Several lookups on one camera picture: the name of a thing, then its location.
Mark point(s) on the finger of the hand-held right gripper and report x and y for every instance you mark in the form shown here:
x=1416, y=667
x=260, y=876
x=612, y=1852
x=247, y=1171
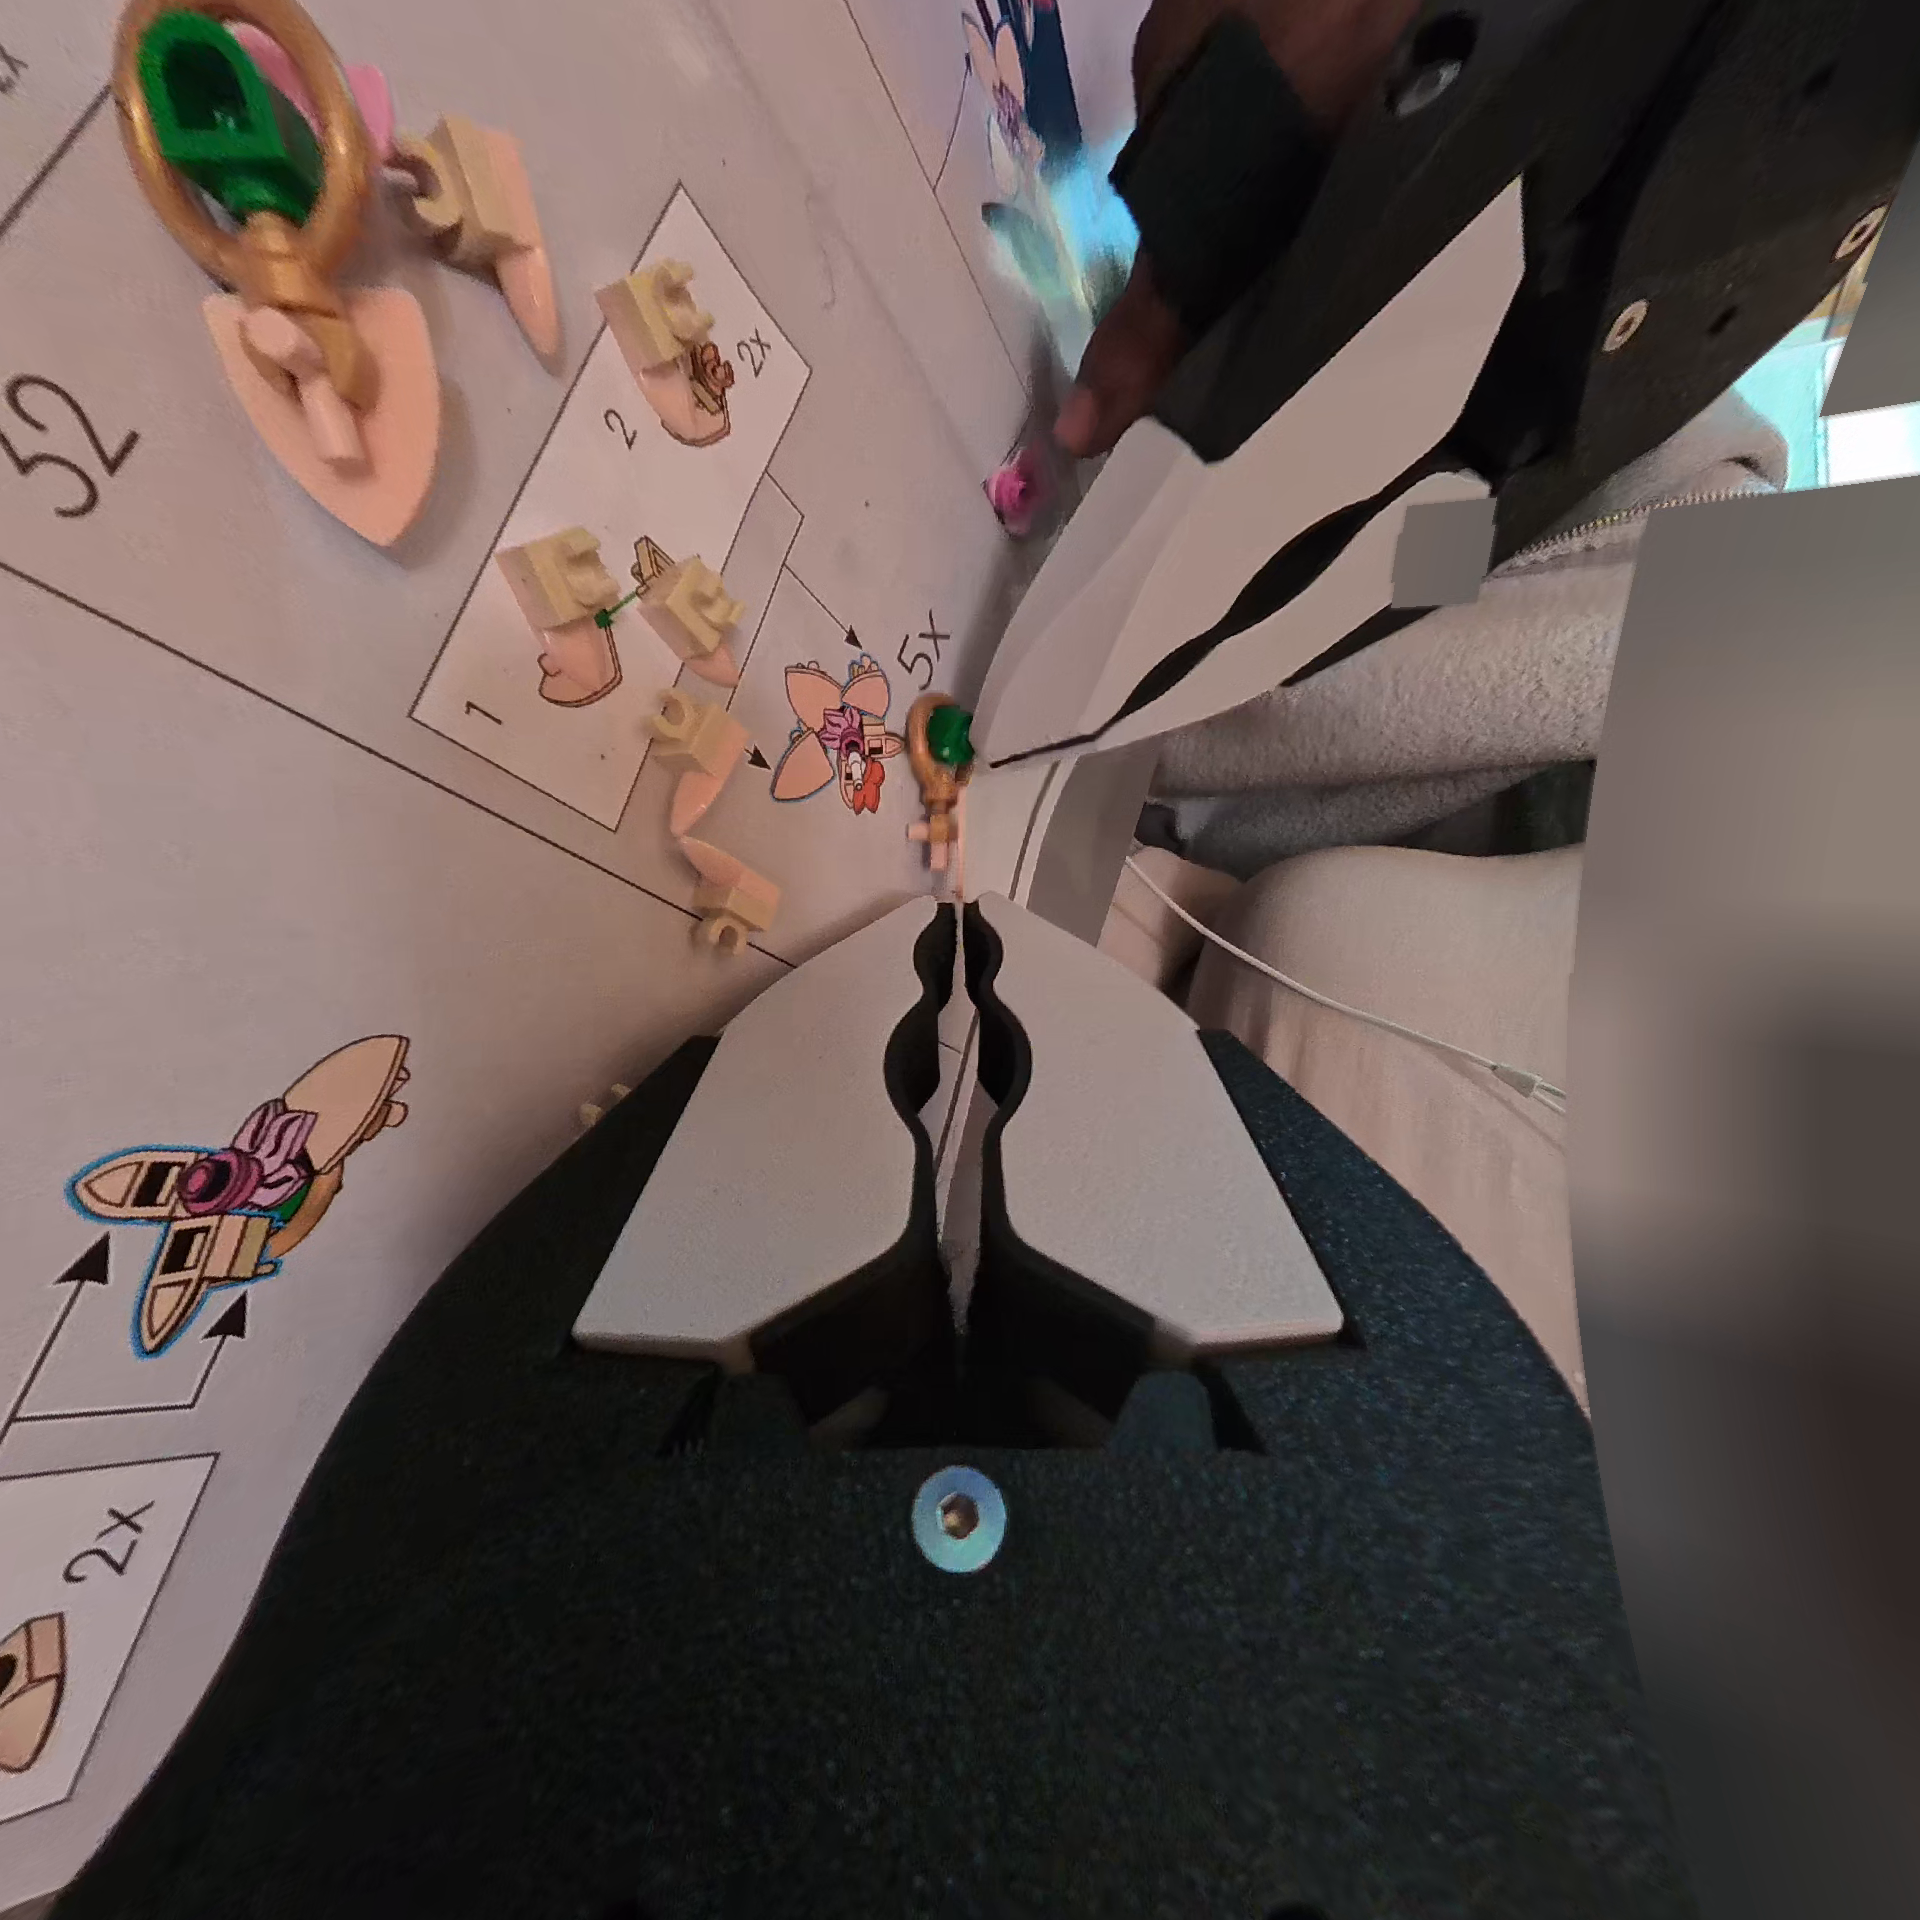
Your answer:
x=1202, y=556
x=1277, y=629

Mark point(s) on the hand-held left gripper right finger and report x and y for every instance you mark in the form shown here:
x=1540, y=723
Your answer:
x=1155, y=1185

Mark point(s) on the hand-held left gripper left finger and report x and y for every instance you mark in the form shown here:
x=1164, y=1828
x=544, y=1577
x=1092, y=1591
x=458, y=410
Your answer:
x=751, y=1171

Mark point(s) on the person's right hand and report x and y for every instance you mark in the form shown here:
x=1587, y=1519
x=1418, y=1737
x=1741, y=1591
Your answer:
x=1110, y=382

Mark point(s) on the cream toy brick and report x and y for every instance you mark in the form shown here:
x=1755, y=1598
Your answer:
x=599, y=1107

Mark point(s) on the grey zip hoodie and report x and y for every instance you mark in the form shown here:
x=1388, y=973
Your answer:
x=1424, y=722

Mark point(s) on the pink flower stud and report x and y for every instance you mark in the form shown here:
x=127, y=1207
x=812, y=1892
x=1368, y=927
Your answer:
x=1018, y=492

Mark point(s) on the pink petal with cream clip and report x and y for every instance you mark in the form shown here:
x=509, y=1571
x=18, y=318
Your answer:
x=652, y=308
x=694, y=743
x=556, y=582
x=735, y=898
x=694, y=601
x=480, y=202

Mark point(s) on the toy instruction booklet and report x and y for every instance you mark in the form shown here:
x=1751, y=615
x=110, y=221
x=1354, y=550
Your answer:
x=224, y=841

